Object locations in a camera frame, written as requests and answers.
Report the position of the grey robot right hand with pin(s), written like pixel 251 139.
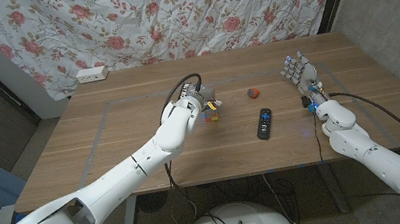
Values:
pixel 305 74

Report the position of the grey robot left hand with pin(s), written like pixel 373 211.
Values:
pixel 208 93

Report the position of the multicoloured rubiks cube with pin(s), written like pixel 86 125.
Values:
pixel 212 116

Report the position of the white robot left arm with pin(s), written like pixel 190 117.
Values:
pixel 121 178

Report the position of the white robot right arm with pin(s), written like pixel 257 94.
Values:
pixel 364 145

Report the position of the red and grey ball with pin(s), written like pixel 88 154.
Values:
pixel 253 93

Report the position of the black TV remote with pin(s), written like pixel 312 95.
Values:
pixel 264 125

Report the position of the floral backdrop cloth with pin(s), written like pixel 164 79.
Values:
pixel 167 11

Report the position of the white power strip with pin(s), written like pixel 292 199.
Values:
pixel 92 74

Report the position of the grey table leg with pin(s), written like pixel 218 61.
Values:
pixel 335 191

